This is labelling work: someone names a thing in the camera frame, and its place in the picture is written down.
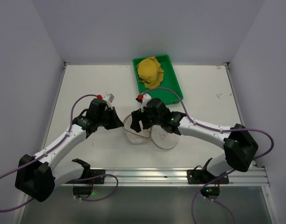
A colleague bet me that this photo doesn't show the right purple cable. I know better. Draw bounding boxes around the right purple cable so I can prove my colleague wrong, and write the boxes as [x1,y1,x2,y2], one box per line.
[143,87,274,224]

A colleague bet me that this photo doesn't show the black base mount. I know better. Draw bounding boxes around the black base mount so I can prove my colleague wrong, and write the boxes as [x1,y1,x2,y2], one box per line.
[68,169,105,198]
[186,165,229,200]

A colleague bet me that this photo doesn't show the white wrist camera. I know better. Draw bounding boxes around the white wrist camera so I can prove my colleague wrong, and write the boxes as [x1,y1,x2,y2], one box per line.
[136,93,152,112]
[102,93,114,109]

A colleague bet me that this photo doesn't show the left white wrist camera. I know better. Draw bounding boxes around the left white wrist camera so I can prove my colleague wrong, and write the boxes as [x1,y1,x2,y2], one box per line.
[102,93,114,109]

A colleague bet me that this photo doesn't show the purple cable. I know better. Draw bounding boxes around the purple cable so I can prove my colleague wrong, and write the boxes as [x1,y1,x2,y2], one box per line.
[0,93,119,212]
[143,87,274,224]

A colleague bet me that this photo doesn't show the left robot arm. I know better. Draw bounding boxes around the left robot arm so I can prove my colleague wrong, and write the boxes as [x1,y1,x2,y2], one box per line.
[15,94,124,202]

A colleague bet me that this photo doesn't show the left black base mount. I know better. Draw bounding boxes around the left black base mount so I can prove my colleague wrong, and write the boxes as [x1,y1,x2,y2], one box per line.
[68,169,105,198]

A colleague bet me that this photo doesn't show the white mesh laundry bag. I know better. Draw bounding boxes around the white mesh laundry bag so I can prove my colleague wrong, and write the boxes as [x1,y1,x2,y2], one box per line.
[123,115,179,150]

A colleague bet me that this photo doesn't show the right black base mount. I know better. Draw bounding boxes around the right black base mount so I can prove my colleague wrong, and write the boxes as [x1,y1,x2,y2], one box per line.
[186,165,229,200]

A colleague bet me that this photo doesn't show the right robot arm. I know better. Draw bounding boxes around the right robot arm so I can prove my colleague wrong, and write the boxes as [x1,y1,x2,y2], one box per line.
[130,94,258,183]

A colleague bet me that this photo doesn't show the aluminium mounting rail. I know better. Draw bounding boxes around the aluminium mounting rail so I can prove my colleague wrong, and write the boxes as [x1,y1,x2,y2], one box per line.
[60,167,271,187]

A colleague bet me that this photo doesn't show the yellow bra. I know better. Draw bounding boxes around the yellow bra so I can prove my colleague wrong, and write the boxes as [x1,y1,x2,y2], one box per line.
[136,56,164,89]

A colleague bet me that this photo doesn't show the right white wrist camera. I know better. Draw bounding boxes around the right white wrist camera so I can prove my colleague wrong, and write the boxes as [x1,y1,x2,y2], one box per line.
[136,93,152,112]

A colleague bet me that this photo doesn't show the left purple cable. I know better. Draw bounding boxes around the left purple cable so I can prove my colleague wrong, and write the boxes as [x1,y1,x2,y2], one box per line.
[0,93,119,212]

